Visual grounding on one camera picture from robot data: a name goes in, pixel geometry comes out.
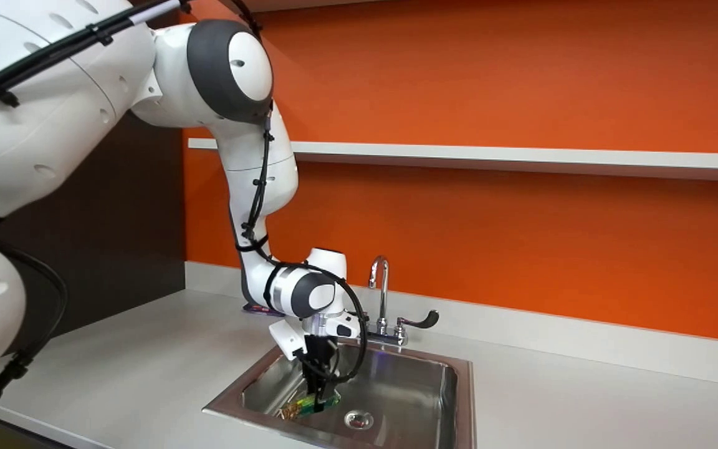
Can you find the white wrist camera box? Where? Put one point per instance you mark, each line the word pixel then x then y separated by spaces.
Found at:
pixel 287 338

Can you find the chrome faucet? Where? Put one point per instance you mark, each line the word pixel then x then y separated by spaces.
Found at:
pixel 381 290

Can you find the dark wood cabinet panel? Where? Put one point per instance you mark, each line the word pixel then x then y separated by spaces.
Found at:
pixel 112 224

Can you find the long white wall shelf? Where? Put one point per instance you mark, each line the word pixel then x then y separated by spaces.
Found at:
pixel 499 156

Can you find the round sink drain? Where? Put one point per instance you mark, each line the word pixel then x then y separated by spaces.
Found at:
pixel 360 420

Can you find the stainless steel sink basin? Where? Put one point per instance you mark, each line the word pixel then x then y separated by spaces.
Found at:
pixel 411 389

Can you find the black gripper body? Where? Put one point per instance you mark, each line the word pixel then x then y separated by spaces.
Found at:
pixel 317 350

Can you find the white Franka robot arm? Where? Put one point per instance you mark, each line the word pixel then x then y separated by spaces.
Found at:
pixel 61 107

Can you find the green granola bar wrapper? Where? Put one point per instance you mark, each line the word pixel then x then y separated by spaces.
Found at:
pixel 304 408

